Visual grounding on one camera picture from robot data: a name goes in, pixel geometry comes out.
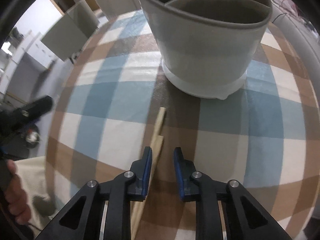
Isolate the wooden chopstick middle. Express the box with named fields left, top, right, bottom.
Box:
left=131, top=135, right=164, bottom=239

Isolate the grey sofa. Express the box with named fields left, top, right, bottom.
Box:
left=271, top=0, right=319, bottom=93

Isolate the grey white utensil holder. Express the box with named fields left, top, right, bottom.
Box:
left=139, top=0, right=272, bottom=100

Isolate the checkered tablecloth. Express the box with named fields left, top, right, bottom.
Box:
left=46, top=11, right=319, bottom=239

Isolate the wooden chopstick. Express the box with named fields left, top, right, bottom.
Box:
left=131, top=135, right=164, bottom=239
left=150, top=107, right=166, bottom=152

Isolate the person's left hand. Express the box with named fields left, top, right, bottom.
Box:
left=4, top=160, right=31, bottom=225

